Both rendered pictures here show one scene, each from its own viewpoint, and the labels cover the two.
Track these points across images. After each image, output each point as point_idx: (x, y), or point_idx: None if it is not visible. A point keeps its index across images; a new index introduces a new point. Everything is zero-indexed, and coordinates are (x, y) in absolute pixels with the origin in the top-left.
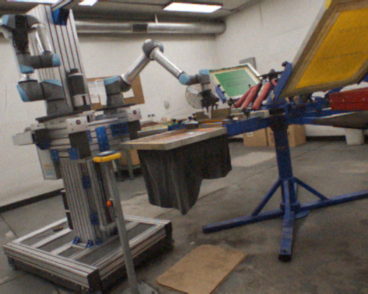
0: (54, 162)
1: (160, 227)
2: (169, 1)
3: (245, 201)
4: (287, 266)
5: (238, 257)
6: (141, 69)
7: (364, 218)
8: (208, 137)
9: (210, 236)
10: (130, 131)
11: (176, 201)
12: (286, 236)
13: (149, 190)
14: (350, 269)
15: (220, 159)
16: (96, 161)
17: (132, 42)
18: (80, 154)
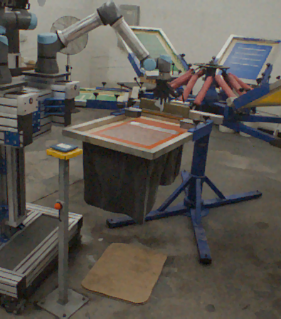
0: None
1: (75, 223)
2: None
3: None
4: (209, 269)
5: (161, 260)
6: (87, 32)
7: (257, 221)
8: (180, 144)
9: (118, 233)
10: (65, 110)
11: (131, 208)
12: (201, 238)
13: (89, 188)
14: (261, 273)
15: (175, 164)
16: (52, 156)
17: None
18: (23, 140)
